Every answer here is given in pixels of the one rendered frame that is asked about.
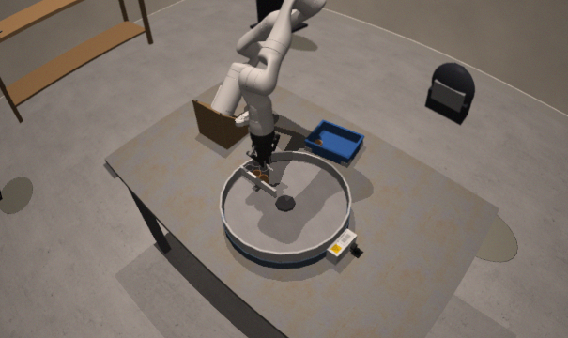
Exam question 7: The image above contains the blue crate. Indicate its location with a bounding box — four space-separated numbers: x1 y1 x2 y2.
305 120 364 167

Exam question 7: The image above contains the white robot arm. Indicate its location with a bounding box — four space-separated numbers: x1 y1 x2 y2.
211 0 326 136

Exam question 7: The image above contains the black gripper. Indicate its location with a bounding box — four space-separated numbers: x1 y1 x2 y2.
246 130 280 168

